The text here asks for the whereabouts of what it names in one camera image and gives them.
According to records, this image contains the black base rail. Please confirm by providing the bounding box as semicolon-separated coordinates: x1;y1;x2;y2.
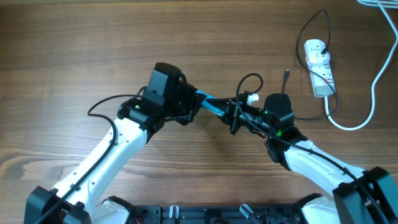
128;204;304;224

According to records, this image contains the white power strip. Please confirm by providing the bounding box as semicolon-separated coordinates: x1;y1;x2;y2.
304;39;335;98

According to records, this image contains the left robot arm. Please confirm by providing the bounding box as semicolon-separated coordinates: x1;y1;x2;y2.
24;62;206;223

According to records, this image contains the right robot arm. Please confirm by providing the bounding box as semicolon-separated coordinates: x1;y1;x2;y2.
210;93;397;223

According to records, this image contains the white USB charger plug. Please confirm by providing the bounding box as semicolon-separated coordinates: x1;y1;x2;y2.
305;50;330;67

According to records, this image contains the white power strip cord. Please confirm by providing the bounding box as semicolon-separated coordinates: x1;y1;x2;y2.
324;0;398;131

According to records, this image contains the black right camera cable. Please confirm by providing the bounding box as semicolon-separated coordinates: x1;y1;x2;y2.
235;73;389;224

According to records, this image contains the black USB charging cable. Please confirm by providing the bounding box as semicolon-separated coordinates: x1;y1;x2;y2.
281;9;339;121

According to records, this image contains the teal screen Samsung smartphone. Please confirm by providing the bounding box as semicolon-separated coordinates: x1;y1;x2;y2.
196;90;224;116

